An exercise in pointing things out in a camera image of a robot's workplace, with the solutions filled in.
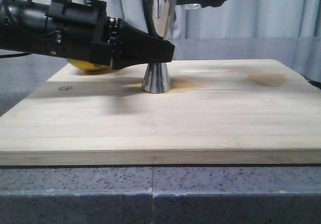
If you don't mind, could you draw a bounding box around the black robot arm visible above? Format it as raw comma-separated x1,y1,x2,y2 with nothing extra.
1,0,175,70

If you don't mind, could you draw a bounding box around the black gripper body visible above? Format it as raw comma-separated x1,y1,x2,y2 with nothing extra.
45,0,123,67

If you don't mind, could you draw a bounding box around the yellow lemon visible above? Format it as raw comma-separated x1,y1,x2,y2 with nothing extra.
68,59,111,71

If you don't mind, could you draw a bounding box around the glass beaker with liquid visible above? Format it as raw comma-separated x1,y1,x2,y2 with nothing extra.
182,3,201,10

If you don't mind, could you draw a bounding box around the steel double jigger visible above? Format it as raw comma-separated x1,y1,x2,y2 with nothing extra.
141,0,176,93

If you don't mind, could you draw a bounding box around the wooden cutting board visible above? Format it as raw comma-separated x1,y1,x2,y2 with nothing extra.
1,59,320,166

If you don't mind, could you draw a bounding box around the grey curtain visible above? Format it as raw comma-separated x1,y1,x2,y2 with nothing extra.
0,0,321,40

